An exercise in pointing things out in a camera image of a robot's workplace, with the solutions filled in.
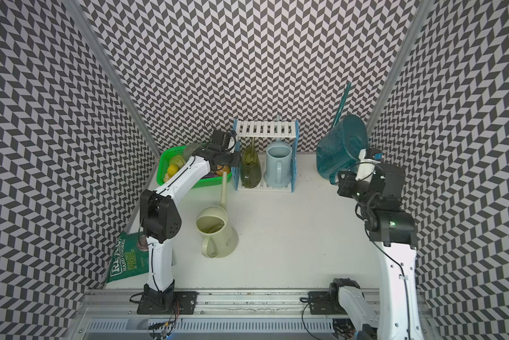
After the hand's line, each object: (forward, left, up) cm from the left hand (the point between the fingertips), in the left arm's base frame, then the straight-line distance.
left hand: (236, 158), depth 94 cm
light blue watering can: (-6, -19, +7) cm, 21 cm away
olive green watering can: (-3, -6, -3) cm, 8 cm away
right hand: (-25, -37, +17) cm, 48 cm away
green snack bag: (-40, +38, -13) cm, 57 cm away
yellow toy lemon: (0, +31, -8) cm, 32 cm away
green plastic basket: (+9, +35, -9) cm, 37 cm away
